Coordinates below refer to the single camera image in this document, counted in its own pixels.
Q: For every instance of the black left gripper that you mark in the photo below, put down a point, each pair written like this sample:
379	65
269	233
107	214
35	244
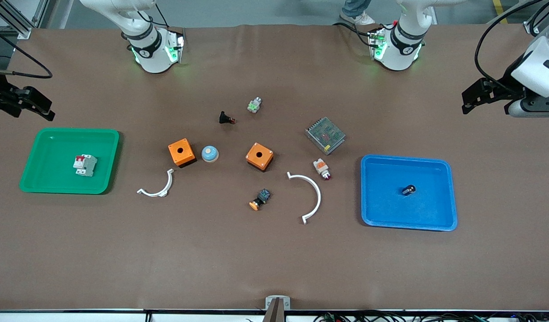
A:
506	86

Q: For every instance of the blue plastic tray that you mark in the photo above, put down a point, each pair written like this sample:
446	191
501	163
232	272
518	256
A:
408	192

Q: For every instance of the white circuit breaker red switches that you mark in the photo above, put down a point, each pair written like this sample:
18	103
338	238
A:
85	164

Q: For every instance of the small black cylindrical capacitor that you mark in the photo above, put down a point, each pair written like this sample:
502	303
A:
408	190

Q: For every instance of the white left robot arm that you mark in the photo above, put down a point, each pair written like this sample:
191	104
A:
399	49

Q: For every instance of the large white curved bracket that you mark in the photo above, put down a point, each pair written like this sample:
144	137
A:
317	190

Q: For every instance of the orange white red switch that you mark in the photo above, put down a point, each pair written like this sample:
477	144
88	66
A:
321	168

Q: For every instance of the small white curved bracket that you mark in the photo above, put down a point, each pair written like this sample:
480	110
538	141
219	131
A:
163	190

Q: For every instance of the white and green switch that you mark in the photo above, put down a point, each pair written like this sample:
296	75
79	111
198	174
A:
254	105

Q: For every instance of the metal mesh power supply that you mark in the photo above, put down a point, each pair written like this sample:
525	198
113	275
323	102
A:
325	135

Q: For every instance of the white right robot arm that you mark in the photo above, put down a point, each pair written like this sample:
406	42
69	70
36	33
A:
151	53

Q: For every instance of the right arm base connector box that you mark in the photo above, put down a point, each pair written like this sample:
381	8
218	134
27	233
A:
176	44

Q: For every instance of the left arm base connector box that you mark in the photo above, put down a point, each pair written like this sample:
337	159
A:
376	44

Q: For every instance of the black button with red tip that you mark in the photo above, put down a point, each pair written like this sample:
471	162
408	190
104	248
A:
225	118

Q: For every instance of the orange capped push button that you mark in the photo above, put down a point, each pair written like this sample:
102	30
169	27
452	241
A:
260	199

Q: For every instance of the person leg with white shoe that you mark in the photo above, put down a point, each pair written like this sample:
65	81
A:
357	15

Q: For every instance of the white table edge rail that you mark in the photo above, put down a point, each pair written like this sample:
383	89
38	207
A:
78	315

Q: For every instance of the green plastic tray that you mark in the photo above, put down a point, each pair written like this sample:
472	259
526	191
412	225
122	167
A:
69	161

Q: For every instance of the brown table mat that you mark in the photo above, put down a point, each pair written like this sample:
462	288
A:
274	259

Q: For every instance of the orange button box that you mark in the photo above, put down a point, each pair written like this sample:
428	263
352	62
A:
259	156
181	152

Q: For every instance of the aluminium frame profile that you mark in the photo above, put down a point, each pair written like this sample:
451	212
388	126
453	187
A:
536	20
15	20

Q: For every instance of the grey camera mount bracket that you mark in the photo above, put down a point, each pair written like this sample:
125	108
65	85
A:
277	303

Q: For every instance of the blue dome button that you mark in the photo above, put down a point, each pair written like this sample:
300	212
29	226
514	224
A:
209	154

